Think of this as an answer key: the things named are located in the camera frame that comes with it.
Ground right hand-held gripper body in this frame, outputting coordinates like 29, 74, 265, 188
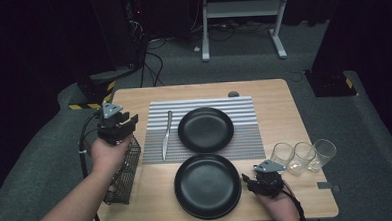
252, 159, 288, 199

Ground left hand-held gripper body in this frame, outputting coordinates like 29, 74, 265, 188
96, 101, 133, 147

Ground silver table knife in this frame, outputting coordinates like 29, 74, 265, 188
159, 110, 176, 162

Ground black plate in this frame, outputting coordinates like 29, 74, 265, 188
176, 105, 236, 155
172, 152, 244, 220
178, 202, 243, 221

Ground black wire cutlery basket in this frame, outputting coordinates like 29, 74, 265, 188
99, 134, 145, 207

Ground person's left hand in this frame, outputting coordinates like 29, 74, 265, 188
90, 134, 135, 178

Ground person's right hand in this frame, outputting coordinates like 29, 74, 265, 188
257, 189, 300, 221

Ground grey striped placemat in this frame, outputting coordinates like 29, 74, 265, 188
138, 95, 266, 166

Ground clear drinking glass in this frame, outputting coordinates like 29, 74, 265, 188
305, 137, 339, 173
268, 141, 296, 170
286, 140, 317, 177

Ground black stand with hazard tape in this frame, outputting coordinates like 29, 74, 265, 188
300, 0, 360, 99
63, 0, 118, 111

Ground dark equipment rack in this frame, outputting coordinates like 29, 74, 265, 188
122, 0, 150, 72

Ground right hand-held gripper cable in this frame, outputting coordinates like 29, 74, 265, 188
281, 185, 309, 221

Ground black floor cables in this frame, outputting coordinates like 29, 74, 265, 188
137, 50, 166, 88

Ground grey table bracket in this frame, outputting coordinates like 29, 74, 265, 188
316, 180, 341, 194

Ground cable bundle under desk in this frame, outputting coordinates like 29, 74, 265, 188
189, 18, 277, 44

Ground white desk frame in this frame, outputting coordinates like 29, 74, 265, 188
198, 0, 295, 63

